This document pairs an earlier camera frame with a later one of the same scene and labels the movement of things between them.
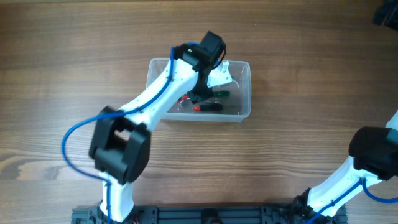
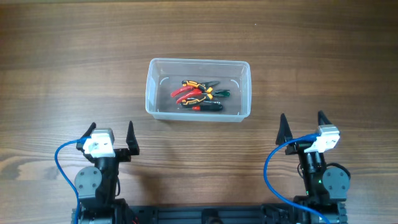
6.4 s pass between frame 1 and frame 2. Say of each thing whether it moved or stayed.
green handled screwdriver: stayed
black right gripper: moved
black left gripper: moved
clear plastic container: stayed
